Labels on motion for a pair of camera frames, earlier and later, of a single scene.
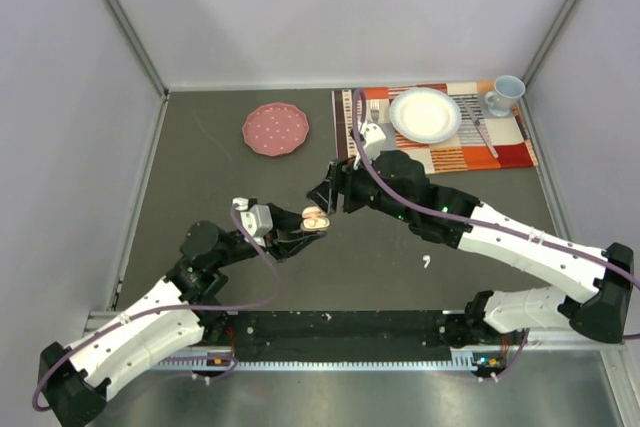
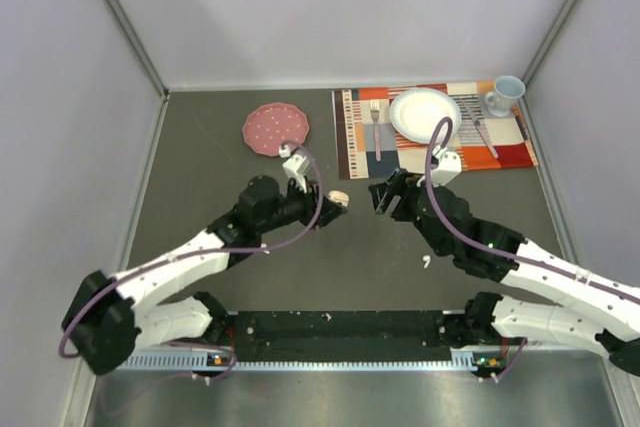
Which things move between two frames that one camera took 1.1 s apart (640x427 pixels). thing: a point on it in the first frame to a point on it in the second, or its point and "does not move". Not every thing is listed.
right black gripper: [341, 179] to [405, 184]
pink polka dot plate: [276, 129] does not move
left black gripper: [285, 239] to [310, 202]
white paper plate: [425, 115] does not move
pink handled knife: [480, 128] does not move
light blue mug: [507, 90] does not move
